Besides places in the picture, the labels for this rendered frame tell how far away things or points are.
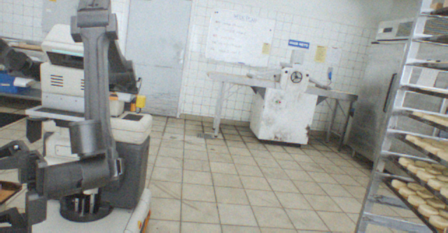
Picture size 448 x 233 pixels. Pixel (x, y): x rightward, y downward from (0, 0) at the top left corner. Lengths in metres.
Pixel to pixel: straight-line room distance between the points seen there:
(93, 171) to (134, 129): 1.01
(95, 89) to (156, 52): 4.23
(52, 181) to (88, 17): 0.43
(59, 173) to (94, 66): 0.28
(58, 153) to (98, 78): 0.79
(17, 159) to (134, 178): 1.20
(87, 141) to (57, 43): 0.76
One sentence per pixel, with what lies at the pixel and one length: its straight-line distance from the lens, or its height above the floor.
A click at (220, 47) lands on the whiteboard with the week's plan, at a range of 4.84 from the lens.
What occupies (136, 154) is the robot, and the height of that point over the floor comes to 0.64.
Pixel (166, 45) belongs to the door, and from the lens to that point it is 4.86.
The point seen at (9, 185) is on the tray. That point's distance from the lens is 0.74.
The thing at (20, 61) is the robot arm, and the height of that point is 1.09.
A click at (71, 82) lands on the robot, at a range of 1.31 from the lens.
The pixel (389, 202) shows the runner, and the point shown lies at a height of 0.77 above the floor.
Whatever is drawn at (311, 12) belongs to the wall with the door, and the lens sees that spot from 5.31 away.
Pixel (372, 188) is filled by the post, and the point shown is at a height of 0.81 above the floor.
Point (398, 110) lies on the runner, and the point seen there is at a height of 1.14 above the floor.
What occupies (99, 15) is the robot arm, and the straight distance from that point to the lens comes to 0.79.
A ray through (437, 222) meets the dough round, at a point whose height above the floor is 0.88.
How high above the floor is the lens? 1.24
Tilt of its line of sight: 11 degrees down
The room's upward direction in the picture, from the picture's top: 9 degrees clockwise
